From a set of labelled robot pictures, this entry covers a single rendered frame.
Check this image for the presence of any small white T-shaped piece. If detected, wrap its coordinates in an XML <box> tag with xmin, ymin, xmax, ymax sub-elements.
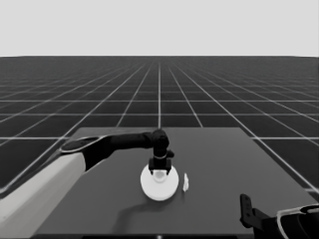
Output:
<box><xmin>181</xmin><ymin>172</ymin><xmax>190</xmax><ymax>193</ymax></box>

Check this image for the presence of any large thick white disc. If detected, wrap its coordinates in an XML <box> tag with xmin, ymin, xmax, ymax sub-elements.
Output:
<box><xmin>140</xmin><ymin>162</ymin><xmax>180</xmax><ymax>202</ymax></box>

